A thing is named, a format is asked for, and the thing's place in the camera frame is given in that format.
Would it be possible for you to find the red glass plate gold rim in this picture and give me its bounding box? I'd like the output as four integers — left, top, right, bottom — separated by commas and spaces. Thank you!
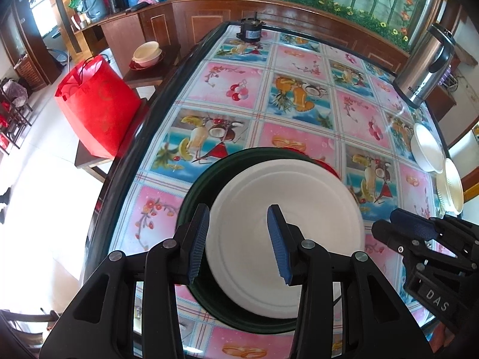
284, 149, 342, 181

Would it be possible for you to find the dark wooden chair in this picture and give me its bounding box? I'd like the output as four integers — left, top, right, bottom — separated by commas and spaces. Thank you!
0, 78, 34, 155

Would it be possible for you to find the dark wooden stool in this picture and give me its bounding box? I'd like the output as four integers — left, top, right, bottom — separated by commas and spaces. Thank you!
74, 97, 151, 185
123, 45, 182, 87

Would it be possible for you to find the small black motor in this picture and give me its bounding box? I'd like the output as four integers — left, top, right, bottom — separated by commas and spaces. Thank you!
236, 14, 267, 42

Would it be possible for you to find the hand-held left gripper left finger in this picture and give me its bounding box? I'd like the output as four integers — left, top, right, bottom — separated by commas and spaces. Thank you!
39, 203, 211, 359

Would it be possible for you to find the white paper bowl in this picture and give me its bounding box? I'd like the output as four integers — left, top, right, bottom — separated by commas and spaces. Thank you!
410, 123, 446, 174

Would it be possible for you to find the dark green plate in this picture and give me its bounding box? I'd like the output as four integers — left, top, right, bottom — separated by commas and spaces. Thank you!
176, 147, 343, 334

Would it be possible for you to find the stainless steel kettle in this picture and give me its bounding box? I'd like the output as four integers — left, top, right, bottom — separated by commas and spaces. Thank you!
396, 23, 457, 110

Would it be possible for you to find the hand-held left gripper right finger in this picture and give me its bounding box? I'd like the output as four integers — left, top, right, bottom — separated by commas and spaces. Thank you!
266, 204, 433, 359

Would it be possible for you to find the wooden sideboard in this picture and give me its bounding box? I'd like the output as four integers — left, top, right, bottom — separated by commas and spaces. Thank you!
71, 0, 457, 120

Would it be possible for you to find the printed fruit tablecloth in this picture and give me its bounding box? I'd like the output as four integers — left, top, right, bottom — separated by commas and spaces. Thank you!
112, 26, 450, 359

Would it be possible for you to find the red saucer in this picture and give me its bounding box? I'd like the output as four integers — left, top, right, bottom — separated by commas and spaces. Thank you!
129, 50, 165, 71

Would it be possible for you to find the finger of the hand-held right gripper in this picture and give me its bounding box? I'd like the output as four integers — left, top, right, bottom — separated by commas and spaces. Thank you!
371, 219, 462, 270
389, 208, 479, 249

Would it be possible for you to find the red paper bag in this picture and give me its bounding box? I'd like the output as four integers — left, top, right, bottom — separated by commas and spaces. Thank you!
54, 54, 142, 159

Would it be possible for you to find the blue-grey kettle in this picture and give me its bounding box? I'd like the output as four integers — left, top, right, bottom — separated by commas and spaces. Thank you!
83, 0, 109, 23

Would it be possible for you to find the cream ribbed plate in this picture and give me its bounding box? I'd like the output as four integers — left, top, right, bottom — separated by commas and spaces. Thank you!
436, 158, 465, 215

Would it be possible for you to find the cream bowl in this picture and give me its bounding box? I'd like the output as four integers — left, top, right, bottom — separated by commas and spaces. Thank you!
133, 41, 162, 64

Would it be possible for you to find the white paper plate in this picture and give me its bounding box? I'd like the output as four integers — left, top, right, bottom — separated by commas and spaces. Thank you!
205, 159, 364, 317

